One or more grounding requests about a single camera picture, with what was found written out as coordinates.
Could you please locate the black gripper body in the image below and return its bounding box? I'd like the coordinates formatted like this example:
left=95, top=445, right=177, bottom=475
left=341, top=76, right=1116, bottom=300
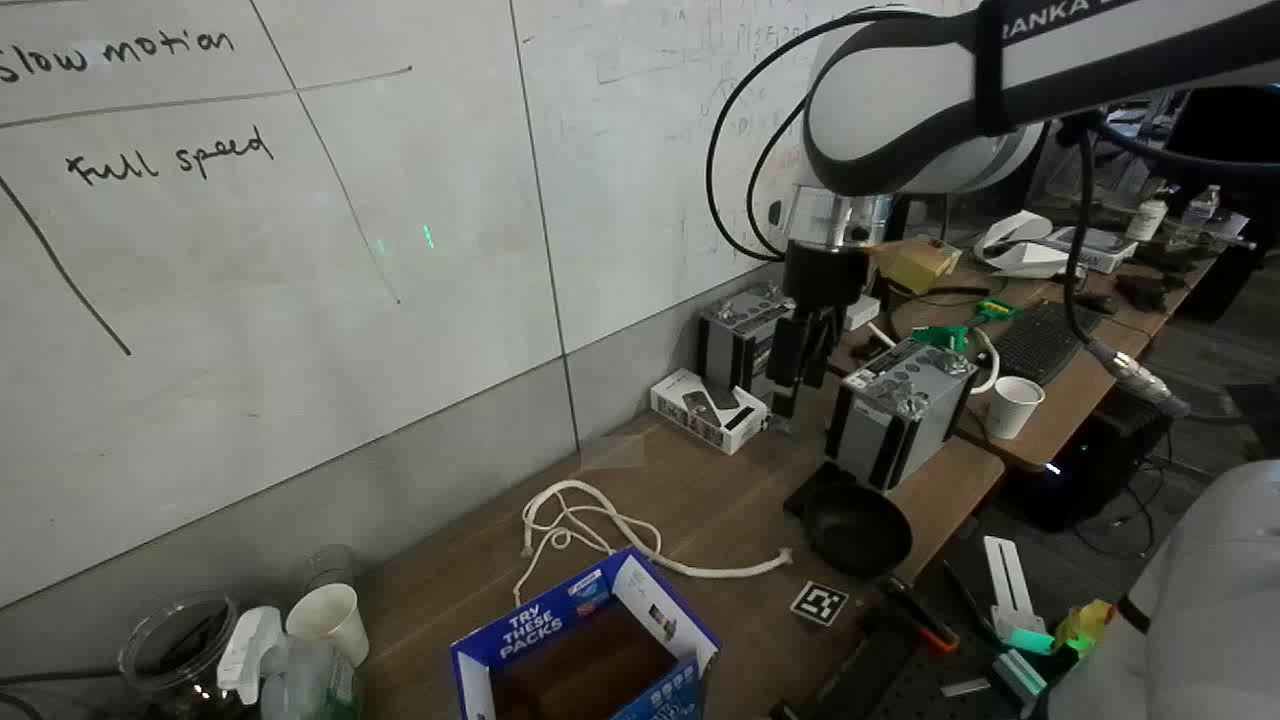
left=780, top=235, right=876, bottom=319

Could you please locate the thick white braided rope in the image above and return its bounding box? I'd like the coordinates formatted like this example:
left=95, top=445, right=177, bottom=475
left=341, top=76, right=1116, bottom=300
left=524, top=475, right=798, bottom=582

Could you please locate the thin white knotted rope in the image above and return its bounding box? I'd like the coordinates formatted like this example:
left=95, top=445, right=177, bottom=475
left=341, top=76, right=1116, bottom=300
left=509, top=483, right=662, bottom=611

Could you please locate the yellow flat box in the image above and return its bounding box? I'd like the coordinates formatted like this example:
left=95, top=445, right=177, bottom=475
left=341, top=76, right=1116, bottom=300
left=876, top=235, right=964, bottom=297

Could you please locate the white phone box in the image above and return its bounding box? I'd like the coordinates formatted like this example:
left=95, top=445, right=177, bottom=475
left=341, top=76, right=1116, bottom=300
left=646, top=367, right=772, bottom=461

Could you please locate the large grey battery box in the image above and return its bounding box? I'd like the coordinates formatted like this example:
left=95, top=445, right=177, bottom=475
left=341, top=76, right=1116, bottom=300
left=819, top=336, right=982, bottom=494

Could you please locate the blue printed carton box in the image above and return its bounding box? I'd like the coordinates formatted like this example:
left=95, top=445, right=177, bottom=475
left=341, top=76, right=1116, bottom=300
left=446, top=544, right=723, bottom=720

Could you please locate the grey battery with Dominator label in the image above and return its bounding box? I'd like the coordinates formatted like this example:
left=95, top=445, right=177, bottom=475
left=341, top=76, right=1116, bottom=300
left=691, top=279, right=798, bottom=401

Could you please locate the black bowl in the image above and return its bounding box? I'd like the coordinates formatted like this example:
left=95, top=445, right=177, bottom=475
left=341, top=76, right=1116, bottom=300
left=780, top=461, right=919, bottom=580

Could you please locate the small white curved device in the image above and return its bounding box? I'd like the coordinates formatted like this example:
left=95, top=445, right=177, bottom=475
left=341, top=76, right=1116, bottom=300
left=973, top=207, right=1074, bottom=285

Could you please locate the white paper cup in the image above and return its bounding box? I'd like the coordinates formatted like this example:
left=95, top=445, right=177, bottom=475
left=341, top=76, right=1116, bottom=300
left=283, top=580, right=371, bottom=673
left=979, top=370, right=1051, bottom=445

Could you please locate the black white fiducial marker card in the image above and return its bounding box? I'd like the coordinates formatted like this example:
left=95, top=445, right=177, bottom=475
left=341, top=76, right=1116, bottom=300
left=782, top=574, right=857, bottom=632

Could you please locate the black computer case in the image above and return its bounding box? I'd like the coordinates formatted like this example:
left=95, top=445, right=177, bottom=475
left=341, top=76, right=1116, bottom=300
left=1004, top=394, right=1163, bottom=531

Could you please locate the white plastic bottle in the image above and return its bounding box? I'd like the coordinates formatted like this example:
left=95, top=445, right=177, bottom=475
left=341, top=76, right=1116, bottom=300
left=1123, top=194, right=1175, bottom=248
left=1175, top=179, right=1223, bottom=244

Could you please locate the black floor mat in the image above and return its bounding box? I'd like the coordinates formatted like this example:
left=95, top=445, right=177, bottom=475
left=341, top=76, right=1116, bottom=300
left=796, top=531, right=1057, bottom=720

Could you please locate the green yellow hand tool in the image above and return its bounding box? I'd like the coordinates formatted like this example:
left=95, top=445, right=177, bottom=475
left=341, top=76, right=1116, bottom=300
left=993, top=595, right=1116, bottom=705

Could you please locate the white spray bottle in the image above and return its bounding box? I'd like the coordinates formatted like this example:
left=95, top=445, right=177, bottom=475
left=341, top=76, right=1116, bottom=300
left=217, top=603, right=361, bottom=720

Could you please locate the clear glass bowl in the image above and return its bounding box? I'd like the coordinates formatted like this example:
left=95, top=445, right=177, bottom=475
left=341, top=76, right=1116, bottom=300
left=114, top=595, right=240, bottom=705

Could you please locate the thick black hanging cable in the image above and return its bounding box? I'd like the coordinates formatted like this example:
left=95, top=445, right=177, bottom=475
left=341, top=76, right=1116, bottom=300
left=1057, top=117, right=1191, bottom=419

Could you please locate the black tool with orange handle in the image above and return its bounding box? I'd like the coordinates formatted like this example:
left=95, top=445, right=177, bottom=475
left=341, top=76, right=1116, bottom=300
left=876, top=574, right=964, bottom=658

